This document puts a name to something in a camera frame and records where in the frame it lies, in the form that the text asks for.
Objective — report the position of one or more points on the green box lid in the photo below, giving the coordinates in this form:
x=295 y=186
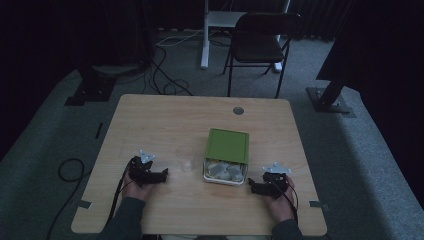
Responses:
x=227 y=146

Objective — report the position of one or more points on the clear glass cup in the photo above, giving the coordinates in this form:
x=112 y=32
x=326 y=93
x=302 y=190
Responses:
x=186 y=158

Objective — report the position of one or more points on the black folding chair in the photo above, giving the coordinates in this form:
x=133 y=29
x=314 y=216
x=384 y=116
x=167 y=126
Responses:
x=258 y=43

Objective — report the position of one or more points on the grey tape strip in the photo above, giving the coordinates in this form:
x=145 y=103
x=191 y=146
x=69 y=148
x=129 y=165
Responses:
x=84 y=204
x=318 y=204

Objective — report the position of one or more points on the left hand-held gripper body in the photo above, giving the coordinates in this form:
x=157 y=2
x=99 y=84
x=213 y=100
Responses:
x=142 y=168

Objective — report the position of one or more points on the black stand base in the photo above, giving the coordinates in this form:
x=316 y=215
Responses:
x=91 y=88

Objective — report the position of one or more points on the grey table grommet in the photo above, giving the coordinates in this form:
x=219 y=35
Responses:
x=238 y=110

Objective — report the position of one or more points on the pile of packets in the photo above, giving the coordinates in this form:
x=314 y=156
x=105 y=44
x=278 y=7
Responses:
x=224 y=170

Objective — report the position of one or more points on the black stand with base plate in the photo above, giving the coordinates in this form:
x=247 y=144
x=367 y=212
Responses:
x=330 y=96

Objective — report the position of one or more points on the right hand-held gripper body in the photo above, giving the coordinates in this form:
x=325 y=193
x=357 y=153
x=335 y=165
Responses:
x=276 y=180

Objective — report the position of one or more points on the person's right hand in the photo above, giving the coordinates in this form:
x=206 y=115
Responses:
x=281 y=205

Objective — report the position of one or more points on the white box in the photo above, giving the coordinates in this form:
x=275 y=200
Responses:
x=220 y=180

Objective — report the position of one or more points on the person's left hand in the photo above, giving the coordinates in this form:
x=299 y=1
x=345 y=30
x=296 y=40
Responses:
x=135 y=190

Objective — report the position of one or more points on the white desk frame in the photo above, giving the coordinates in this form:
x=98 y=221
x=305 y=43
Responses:
x=213 y=20

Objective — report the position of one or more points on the black tape strip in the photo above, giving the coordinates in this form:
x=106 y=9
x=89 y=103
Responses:
x=99 y=130

